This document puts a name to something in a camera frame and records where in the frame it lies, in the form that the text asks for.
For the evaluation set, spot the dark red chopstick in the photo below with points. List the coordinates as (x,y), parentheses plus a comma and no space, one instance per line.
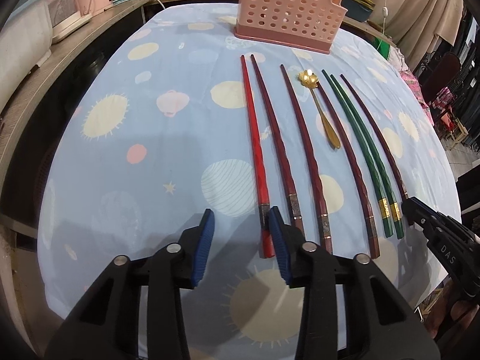
(404,192)
(291,199)
(324,228)
(371,232)

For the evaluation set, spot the green chopstick gold band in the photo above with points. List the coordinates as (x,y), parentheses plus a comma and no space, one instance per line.
(394,210)
(383,208)

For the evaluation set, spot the dark wooden chair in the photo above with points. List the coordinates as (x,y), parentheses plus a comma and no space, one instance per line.
(448,71)

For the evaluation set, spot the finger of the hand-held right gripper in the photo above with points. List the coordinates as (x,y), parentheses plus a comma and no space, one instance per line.
(416,212)

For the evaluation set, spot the hanging clothes rack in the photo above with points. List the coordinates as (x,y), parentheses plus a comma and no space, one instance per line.
(468,82)

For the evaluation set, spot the bright red chopstick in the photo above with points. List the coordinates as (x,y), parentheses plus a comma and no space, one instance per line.
(255,150)

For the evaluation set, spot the white storage box blue lid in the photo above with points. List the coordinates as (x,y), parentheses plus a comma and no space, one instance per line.
(22,45)

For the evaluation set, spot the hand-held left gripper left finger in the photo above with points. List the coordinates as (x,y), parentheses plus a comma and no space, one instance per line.
(202,247)

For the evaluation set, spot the white food steamer appliance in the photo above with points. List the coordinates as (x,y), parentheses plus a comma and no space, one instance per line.
(67,11)

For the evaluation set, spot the blue tissue pack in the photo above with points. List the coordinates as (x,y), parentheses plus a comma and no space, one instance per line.
(125,0)

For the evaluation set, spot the beige curtain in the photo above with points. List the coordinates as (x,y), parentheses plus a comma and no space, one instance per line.
(412,11)

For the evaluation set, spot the green plastic basin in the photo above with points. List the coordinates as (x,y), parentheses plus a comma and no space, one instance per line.
(383,48)

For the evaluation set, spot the pink perforated utensil basket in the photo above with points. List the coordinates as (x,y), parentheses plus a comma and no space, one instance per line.
(285,7)

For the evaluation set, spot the pink floral cloth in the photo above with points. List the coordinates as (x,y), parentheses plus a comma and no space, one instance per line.
(414,86)

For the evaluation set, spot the stacked yellow blue bowls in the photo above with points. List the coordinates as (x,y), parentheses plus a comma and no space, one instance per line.
(358,5)

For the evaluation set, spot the gold flower spoon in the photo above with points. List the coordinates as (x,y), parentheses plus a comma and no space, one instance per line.
(333,137)

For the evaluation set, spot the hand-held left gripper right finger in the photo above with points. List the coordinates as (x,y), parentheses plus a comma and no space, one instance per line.
(279,240)

